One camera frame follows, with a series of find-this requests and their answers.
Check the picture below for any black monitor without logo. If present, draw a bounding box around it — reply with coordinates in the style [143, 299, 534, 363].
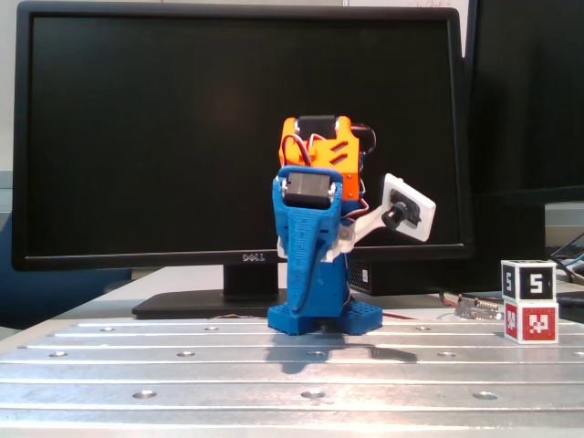
[464, 0, 584, 206]

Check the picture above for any black mini computer box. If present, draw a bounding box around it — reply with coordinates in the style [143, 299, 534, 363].
[349, 258, 503, 297]

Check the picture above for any red cube with white pattern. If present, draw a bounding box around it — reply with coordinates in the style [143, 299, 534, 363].
[503, 299, 560, 343]

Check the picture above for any white camera mount with board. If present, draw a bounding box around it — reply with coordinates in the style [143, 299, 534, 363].
[276, 172, 437, 264]

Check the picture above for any small controller circuit board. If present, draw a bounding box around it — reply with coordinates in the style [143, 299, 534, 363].
[454, 295, 506, 321]

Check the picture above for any black cube with number five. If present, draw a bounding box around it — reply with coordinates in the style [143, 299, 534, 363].
[500, 259, 558, 302]

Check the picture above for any aluminium slotted base plate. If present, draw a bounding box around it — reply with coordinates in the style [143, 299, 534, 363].
[0, 317, 584, 438]

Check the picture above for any servo cable loop at wrist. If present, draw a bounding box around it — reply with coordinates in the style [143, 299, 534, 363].
[281, 134, 320, 168]

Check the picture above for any red white wire on table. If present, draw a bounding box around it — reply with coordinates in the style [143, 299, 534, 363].
[381, 291, 460, 321]

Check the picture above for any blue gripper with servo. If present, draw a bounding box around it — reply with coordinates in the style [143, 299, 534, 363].
[272, 165, 345, 316]

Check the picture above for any black Dell monitor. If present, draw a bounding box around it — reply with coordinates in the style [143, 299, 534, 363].
[11, 1, 475, 320]

